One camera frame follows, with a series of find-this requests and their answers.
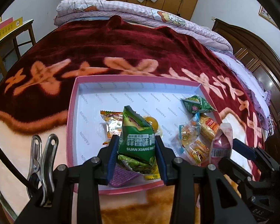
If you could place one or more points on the dark wooden headboard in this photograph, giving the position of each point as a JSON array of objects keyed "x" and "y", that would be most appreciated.
[{"x": 257, "y": 56}]

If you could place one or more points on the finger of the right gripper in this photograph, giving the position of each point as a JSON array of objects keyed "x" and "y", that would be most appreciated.
[
  {"x": 234, "y": 170},
  {"x": 243, "y": 146}
]

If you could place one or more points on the yellow flat box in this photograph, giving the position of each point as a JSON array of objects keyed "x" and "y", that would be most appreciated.
[{"x": 10, "y": 27}]

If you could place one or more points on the corn snack orange packet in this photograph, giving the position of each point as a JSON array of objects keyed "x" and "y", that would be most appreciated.
[{"x": 209, "y": 127}]

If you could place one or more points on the burger gummy candy packet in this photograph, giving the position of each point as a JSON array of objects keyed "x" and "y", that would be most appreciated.
[{"x": 197, "y": 152}]

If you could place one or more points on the metal spring clip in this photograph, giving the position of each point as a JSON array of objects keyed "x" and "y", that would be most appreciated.
[{"x": 40, "y": 176}]

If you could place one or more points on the blue-edged clear candy bag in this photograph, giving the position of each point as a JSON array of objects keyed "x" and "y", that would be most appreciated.
[{"x": 188, "y": 133}]

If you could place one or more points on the yellow candy packet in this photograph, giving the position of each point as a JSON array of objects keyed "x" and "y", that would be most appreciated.
[{"x": 154, "y": 176}]

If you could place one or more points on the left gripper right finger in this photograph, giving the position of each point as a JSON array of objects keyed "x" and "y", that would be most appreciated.
[{"x": 174, "y": 171}]

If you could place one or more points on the red and cream fleece blanket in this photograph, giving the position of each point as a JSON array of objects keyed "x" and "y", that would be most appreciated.
[{"x": 35, "y": 94}]

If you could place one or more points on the wooden side table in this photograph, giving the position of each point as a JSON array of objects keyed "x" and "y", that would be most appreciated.
[{"x": 12, "y": 38}]

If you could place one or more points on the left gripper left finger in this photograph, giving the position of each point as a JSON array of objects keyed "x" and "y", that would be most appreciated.
[{"x": 96, "y": 171}]

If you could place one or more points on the pink jelly drink pouch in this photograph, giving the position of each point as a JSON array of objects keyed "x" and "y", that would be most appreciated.
[{"x": 222, "y": 144}]

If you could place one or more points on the purple mint tin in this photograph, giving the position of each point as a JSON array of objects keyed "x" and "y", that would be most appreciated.
[{"x": 122, "y": 176}]

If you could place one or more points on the green pea snack packet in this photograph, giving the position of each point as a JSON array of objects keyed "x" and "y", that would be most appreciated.
[{"x": 196, "y": 103}]

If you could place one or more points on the golden ball jelly cup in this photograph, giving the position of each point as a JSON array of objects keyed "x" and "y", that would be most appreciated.
[{"x": 155, "y": 125}]

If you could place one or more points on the pink shallow cardboard box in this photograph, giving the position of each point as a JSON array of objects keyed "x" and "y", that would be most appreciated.
[{"x": 144, "y": 108}]

